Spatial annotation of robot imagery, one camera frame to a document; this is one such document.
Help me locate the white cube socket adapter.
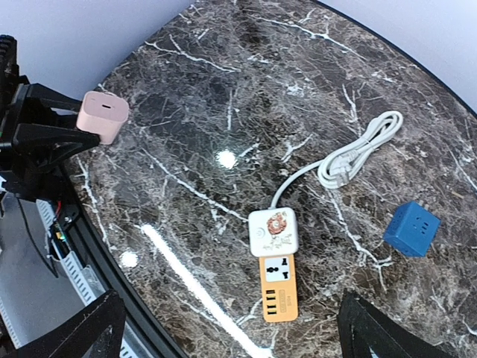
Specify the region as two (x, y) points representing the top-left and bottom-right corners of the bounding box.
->
(248, 207), (299, 257)

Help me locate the black front rail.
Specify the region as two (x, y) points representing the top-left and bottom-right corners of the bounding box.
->
(59, 166), (186, 357)

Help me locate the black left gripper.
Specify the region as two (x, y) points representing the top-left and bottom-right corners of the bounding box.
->
(1, 35), (100, 201)

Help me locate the blue cube socket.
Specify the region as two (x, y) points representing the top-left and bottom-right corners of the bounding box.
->
(383, 201), (440, 257)

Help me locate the pink wall charger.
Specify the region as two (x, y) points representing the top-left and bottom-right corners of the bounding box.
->
(76, 91), (129, 145)

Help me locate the white cord of orange strip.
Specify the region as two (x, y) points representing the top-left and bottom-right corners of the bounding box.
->
(270, 110), (404, 210)

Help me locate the white slotted cable duct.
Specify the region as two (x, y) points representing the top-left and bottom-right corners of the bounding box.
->
(0, 199), (150, 358)

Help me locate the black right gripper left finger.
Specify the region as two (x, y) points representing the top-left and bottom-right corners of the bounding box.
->
(6, 289), (126, 357)

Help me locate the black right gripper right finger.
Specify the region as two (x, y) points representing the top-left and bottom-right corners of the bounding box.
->
(337, 291), (450, 357)

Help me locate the orange power strip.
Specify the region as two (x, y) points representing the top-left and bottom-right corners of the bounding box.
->
(259, 254), (299, 323)

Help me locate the small circuit board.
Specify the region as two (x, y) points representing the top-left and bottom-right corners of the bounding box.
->
(51, 220), (70, 253)

